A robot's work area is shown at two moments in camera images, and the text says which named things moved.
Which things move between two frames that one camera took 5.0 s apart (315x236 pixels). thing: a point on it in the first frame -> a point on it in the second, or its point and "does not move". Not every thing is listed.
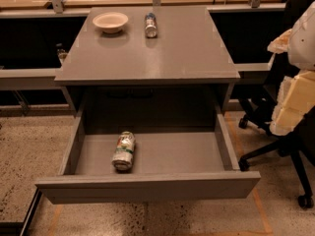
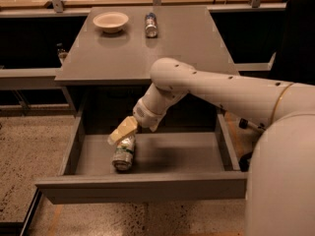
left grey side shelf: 29,80 does not move
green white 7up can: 124,151 does not move
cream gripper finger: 295,100 -> 146,118
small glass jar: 61,52 does not move
